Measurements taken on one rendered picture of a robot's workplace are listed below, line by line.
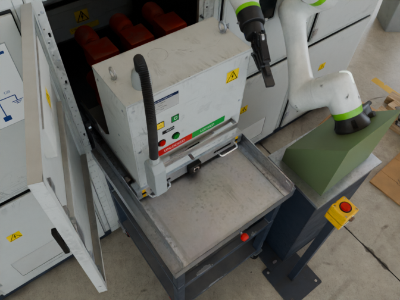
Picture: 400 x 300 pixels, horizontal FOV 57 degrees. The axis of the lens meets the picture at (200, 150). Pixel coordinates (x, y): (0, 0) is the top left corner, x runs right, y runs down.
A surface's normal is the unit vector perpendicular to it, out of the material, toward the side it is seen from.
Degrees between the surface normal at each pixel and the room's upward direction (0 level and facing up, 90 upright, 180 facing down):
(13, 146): 90
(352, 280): 0
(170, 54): 0
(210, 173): 0
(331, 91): 75
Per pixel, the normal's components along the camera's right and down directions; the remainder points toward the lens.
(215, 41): 0.04, -0.59
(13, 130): 0.59, 0.66
